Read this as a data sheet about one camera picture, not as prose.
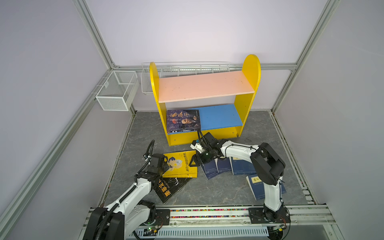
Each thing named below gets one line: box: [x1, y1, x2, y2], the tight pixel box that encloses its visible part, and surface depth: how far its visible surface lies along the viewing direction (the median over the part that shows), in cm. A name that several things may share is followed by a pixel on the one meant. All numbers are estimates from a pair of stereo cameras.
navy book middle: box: [217, 157, 233, 173], surface depth 89 cm
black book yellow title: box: [153, 177, 193, 204], surface depth 84 cm
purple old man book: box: [167, 109, 201, 134], surface depth 93 cm
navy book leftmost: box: [199, 159, 219, 180], surface depth 89 cm
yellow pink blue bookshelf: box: [149, 54, 261, 146], surface depth 85 cm
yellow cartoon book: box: [162, 150, 198, 178], surface depth 88 cm
